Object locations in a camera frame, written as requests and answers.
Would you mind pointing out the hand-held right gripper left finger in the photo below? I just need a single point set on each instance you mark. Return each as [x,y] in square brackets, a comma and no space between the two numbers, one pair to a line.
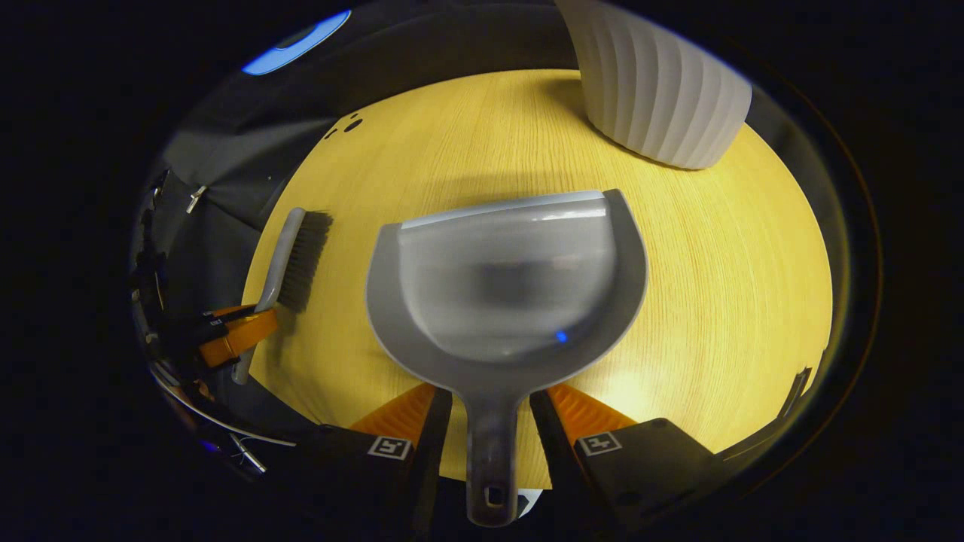
[422,452]

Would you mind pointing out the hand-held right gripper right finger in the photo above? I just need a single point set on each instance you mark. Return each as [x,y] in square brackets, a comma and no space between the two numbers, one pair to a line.
[561,452]

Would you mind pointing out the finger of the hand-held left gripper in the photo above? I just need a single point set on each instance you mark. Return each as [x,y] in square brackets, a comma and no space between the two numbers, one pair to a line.
[230,310]
[241,339]

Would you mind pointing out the small grey broom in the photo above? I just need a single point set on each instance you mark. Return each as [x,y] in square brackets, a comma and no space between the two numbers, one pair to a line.
[290,256]

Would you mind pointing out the grey dustpan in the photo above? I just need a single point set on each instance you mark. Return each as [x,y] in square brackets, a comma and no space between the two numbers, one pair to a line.
[504,278]

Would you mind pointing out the white ribbed garbage bin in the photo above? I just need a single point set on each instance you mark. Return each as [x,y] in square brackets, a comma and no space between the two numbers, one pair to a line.
[655,83]

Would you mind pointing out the small white clip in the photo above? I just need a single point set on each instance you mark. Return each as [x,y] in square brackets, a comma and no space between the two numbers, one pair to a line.
[196,199]

